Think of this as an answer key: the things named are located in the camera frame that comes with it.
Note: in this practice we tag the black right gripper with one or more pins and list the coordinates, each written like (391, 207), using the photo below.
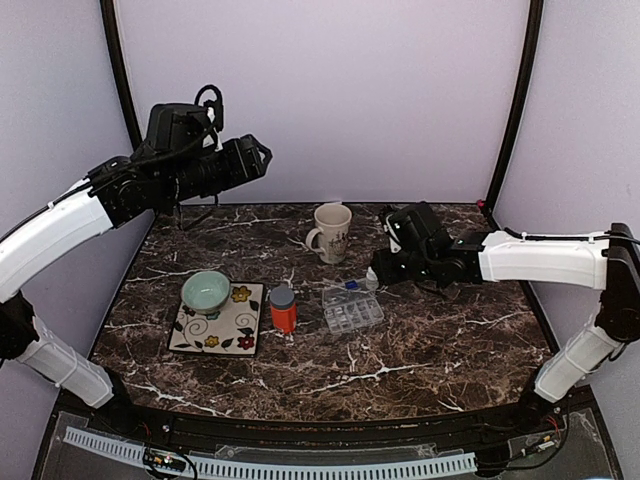
(386, 271)

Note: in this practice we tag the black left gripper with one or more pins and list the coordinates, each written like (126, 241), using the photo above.
(246, 162)

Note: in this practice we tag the small white dropper bottle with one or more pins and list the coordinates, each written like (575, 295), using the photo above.
(371, 280)

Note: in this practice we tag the clear plastic pill organizer box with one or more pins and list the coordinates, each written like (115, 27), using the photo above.
(346, 310)

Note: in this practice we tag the orange bottle with grey lid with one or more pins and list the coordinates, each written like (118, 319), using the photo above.
(283, 309)

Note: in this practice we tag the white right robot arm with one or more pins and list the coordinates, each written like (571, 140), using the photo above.
(605, 261)

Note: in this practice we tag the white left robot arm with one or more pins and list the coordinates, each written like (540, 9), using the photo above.
(106, 198)

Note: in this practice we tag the white ceramic mug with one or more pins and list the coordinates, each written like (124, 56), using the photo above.
(329, 237)

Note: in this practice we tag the green bowl on plate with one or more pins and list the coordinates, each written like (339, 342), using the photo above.
(206, 292)

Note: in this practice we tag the floral square plate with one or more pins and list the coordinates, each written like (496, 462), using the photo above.
(231, 332)

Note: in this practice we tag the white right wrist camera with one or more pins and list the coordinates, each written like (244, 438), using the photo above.
(385, 215)

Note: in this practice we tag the black front table rail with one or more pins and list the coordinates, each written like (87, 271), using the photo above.
(484, 429)

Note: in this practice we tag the black left frame post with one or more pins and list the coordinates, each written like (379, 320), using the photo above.
(121, 71)

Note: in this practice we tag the black frame post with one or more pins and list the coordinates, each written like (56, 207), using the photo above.
(121, 71)
(524, 74)

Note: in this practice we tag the black right frame post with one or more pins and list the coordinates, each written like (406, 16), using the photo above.
(524, 74)

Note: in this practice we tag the white slotted cable duct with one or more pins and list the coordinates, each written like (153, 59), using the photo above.
(231, 462)

